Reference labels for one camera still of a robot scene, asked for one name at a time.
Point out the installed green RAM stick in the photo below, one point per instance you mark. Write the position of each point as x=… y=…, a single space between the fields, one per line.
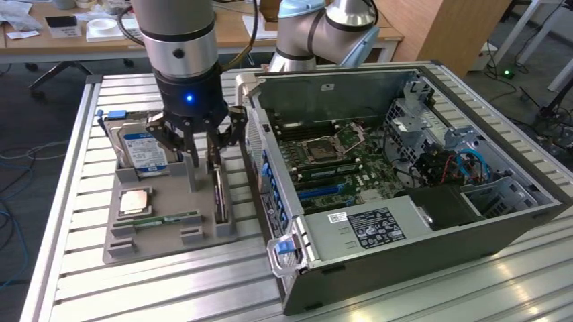
x=326 y=171

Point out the grey power supply with label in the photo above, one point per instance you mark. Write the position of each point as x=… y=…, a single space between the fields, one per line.
x=326 y=241

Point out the device with green light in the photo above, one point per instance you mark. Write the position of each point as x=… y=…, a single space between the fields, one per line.
x=506 y=72

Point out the white table frame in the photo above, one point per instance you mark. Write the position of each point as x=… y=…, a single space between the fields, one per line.
x=561 y=77

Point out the green motherboard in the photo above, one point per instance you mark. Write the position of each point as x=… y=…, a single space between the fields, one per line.
x=371 y=161

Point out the silver metal bracket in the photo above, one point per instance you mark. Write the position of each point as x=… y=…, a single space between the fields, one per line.
x=461 y=134

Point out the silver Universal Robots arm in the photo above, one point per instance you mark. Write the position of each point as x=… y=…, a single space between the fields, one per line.
x=179 y=20

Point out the grey plastic bag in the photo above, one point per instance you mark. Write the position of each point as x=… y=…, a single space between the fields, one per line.
x=17 y=16

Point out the CPU socket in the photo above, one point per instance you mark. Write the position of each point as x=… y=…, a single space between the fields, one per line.
x=319 y=151

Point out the black office chair base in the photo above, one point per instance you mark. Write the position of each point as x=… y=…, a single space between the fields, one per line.
x=50 y=74

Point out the brown cardboard box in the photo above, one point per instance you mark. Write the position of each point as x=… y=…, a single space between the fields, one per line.
x=269 y=10

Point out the blue slot retention clip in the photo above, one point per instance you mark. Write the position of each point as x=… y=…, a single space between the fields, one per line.
x=278 y=209
x=265 y=157
x=273 y=194
x=269 y=174

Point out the white box with black top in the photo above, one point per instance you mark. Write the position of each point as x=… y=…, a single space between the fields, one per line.
x=64 y=31

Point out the silver disk bay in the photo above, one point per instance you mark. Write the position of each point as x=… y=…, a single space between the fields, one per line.
x=514 y=198

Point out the hard disk with blue label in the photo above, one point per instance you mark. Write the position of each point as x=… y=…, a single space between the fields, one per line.
x=143 y=151

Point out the wooden desk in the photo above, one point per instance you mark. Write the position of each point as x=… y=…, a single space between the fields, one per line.
x=67 y=50

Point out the stack of white papers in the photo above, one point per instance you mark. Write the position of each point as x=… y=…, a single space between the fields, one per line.
x=269 y=33

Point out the open dark grey PC case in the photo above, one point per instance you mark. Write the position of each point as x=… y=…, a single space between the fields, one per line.
x=402 y=268

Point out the blue expansion slot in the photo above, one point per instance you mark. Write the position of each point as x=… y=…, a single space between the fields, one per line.
x=322 y=192

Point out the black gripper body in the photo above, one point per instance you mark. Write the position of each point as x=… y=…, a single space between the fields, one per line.
x=190 y=90

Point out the green RAM stick on rack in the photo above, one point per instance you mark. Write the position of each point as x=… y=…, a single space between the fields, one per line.
x=156 y=219

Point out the CPU with silver lid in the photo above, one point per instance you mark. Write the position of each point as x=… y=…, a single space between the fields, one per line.
x=134 y=201

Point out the beige tape roll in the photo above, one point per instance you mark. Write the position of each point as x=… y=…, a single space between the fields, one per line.
x=84 y=3

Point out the small white printed box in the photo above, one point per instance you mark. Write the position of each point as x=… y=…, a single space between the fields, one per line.
x=127 y=27

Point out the metal socket cover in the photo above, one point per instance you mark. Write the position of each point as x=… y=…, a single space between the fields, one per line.
x=349 y=135

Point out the grey plastic parts rack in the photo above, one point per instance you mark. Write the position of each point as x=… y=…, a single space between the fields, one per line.
x=179 y=201

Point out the blue case release latch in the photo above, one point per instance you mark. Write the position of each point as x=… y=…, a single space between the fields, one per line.
x=283 y=249

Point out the graphics card with black fan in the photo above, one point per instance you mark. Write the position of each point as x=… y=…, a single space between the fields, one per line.
x=220 y=198

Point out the wooden cabinet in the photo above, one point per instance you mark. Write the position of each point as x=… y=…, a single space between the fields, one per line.
x=448 y=33

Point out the white paper slip red print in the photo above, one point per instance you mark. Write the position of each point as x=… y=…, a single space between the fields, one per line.
x=21 y=34

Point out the silver perforated drive cage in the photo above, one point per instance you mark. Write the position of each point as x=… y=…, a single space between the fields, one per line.
x=411 y=131

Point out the grey cup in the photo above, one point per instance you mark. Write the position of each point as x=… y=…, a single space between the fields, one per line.
x=64 y=4

